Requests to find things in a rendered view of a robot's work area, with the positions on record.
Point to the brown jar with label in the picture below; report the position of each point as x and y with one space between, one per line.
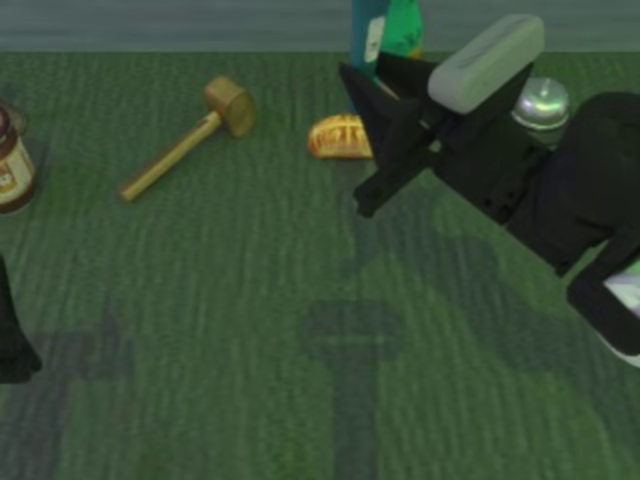
12 165

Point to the silver call bell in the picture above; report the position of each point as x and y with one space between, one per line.
542 110

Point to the green bottle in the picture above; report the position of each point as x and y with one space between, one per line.
404 27

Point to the golden crusted bread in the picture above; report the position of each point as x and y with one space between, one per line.
336 137

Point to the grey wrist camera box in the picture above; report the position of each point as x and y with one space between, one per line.
487 62

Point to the wooden mallet hammer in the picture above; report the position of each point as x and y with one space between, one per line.
225 107

